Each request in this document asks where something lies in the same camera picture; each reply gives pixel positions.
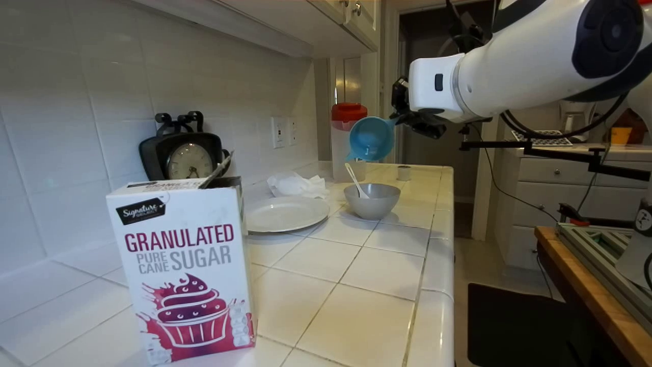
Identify clear pitcher with red lid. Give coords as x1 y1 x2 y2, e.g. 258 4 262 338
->
330 101 369 184

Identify white plastic spoon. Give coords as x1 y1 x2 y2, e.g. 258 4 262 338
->
342 160 373 201

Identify white coffee maker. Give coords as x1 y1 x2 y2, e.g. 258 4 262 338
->
557 100 600 143

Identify blue cup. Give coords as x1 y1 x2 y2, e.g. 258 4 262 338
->
346 113 398 163

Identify white upper cabinets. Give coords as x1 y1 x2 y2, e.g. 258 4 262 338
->
134 0 382 59

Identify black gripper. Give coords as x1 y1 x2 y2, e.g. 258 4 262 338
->
390 76 450 141

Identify black cable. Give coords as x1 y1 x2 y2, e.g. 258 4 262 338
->
479 145 561 223

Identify white wall outlet plate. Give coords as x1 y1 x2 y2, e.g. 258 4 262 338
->
268 113 299 151

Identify wire dish rack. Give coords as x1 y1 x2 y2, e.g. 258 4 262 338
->
509 129 575 148

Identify grey equipment box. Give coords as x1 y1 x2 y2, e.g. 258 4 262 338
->
554 220 652 322

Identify wooden knife block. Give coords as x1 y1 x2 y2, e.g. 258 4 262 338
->
607 105 652 146

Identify white lower cabinets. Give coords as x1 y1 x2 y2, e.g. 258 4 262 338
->
491 145 652 273

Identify white cabinets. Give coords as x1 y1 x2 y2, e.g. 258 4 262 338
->
134 0 382 59
491 145 652 273

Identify black floor mat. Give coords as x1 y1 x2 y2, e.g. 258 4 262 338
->
467 282 581 367

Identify black clamp bar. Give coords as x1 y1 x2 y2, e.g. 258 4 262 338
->
557 201 642 230

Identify granulated sugar box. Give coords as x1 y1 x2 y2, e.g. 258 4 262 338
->
104 152 256 367

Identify wooden table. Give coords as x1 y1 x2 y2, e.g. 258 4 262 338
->
533 223 652 367

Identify beige ceramic bowl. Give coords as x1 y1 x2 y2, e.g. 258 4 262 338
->
342 182 403 222

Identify crumpled white plastic bag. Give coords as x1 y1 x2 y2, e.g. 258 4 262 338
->
264 171 330 199

